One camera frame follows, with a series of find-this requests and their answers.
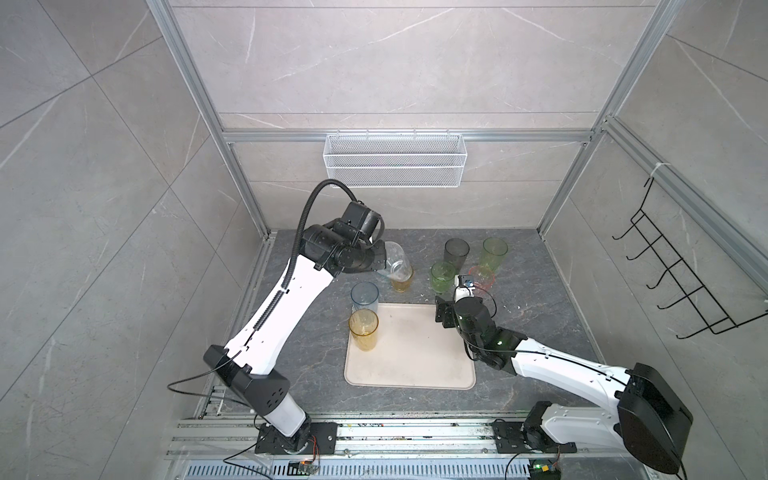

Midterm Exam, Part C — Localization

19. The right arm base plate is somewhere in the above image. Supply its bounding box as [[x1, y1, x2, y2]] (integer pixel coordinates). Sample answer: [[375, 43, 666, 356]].
[[489, 419, 577, 454]]

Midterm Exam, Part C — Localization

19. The white wire basket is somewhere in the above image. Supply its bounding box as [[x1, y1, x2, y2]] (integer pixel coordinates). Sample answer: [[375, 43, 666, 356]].
[[323, 133, 468, 188]]

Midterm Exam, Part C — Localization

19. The tall green glass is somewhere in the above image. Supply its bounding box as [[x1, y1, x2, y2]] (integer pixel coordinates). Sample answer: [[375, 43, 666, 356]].
[[478, 237, 509, 273]]

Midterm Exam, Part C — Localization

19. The black wire hook rack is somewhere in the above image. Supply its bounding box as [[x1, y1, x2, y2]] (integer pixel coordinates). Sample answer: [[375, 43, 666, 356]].
[[611, 177, 767, 340]]

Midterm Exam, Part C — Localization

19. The tall blue glass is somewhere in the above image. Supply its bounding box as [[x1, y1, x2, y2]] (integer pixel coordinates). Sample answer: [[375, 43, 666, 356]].
[[350, 282, 380, 312]]

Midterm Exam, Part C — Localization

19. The tall amber glass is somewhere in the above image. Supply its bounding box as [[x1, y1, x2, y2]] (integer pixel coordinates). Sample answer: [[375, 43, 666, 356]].
[[348, 309, 380, 351]]

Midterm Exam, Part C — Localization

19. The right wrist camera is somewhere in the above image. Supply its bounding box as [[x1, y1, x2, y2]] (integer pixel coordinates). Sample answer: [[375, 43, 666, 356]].
[[453, 274, 475, 302]]

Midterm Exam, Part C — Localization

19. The short amber glass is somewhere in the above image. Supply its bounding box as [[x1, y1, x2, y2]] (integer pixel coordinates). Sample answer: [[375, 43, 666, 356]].
[[391, 272, 414, 293]]

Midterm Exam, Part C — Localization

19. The short pink glass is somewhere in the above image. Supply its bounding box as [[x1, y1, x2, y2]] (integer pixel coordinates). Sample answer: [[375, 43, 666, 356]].
[[469, 265, 495, 289]]

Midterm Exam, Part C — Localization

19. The tall grey glass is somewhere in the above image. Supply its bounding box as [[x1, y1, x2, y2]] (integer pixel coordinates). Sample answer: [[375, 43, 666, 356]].
[[443, 238, 470, 273]]

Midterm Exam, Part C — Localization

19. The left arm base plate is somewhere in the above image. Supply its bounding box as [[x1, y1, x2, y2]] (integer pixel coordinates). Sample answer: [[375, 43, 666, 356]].
[[255, 421, 339, 455]]

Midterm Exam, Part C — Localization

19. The short green glass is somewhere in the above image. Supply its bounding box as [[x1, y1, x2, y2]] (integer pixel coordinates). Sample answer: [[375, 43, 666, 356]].
[[429, 261, 457, 295]]

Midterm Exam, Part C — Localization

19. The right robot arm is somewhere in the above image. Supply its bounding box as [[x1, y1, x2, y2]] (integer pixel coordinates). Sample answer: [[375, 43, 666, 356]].
[[435, 295, 693, 476]]

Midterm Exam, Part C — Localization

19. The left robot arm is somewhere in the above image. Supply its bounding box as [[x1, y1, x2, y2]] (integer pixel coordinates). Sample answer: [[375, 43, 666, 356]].
[[203, 201, 387, 449]]

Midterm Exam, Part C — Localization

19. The aluminium rail frame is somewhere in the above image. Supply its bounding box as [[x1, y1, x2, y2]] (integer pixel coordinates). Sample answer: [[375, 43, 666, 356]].
[[157, 412, 660, 479]]

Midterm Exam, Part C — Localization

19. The beige tray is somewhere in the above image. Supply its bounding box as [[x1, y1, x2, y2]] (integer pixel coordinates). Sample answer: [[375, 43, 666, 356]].
[[344, 303, 476, 391]]

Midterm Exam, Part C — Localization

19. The short clear glass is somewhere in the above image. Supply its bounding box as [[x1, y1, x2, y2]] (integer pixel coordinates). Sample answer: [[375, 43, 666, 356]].
[[377, 241, 413, 282]]

